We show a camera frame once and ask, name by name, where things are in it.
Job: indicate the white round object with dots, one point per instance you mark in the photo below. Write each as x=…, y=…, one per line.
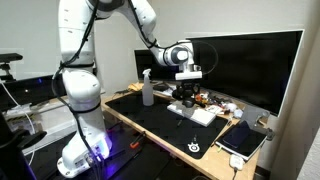
x=230, y=106

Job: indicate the grey metal tablet stand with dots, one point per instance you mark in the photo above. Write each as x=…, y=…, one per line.
x=251, y=115

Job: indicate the white computer keyboard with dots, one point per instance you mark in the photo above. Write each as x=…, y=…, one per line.
x=200, y=116

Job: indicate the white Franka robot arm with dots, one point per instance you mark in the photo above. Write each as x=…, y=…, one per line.
x=80, y=90

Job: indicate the white charger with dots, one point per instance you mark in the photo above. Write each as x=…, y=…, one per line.
x=236, y=161

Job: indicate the large white-framed monitor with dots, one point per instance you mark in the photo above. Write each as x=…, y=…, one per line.
x=253, y=66

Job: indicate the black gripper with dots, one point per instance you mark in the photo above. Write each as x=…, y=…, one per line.
x=186, y=87

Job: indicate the black orange clamp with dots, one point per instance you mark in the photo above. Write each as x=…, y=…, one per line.
x=136, y=141

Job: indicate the black-framed monitor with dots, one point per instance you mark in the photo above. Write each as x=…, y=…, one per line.
x=150, y=61

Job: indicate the black desk mat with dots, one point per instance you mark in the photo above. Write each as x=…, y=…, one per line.
x=156, y=123

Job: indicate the black perforated breadboard table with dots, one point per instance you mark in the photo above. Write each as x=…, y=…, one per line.
x=140, y=163

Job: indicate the translucent white spray bottle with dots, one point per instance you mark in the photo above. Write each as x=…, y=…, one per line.
x=148, y=95

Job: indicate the red snack packet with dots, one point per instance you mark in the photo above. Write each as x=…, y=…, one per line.
x=200, y=98

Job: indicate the black flat screen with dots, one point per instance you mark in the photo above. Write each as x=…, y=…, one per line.
x=26, y=90

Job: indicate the dark smartphone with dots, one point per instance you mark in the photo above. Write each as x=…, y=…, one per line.
x=236, y=135

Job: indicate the black camera on tripod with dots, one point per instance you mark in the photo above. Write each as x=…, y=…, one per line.
x=10, y=60

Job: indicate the white tablet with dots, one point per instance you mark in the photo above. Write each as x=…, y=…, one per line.
x=255, y=146

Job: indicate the black equipment block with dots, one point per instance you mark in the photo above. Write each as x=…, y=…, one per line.
x=13, y=153

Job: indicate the orange cloth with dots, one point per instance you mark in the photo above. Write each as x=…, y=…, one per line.
x=135, y=86

